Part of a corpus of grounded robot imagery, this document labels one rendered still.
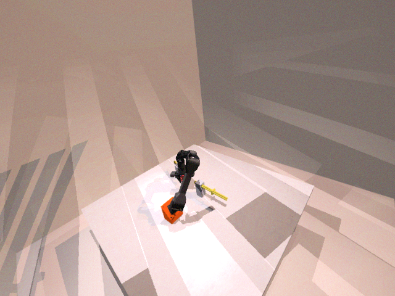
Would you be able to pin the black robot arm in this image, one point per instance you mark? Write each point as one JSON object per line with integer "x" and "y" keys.
{"x": 179, "y": 200}

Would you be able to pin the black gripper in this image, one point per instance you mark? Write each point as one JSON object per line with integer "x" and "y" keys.
{"x": 181, "y": 171}

